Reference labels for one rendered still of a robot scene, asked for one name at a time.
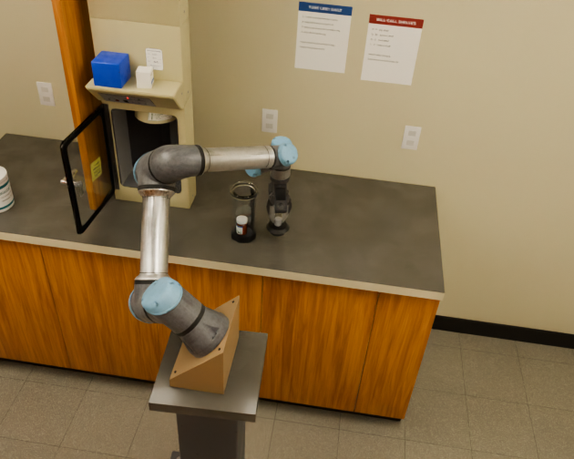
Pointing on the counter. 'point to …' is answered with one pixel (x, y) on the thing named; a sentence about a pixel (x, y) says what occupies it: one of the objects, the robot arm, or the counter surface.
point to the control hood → (163, 89)
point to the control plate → (127, 99)
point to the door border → (69, 177)
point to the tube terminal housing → (145, 35)
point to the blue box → (111, 69)
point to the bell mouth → (154, 117)
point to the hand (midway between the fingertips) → (278, 220)
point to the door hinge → (111, 145)
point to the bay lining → (138, 138)
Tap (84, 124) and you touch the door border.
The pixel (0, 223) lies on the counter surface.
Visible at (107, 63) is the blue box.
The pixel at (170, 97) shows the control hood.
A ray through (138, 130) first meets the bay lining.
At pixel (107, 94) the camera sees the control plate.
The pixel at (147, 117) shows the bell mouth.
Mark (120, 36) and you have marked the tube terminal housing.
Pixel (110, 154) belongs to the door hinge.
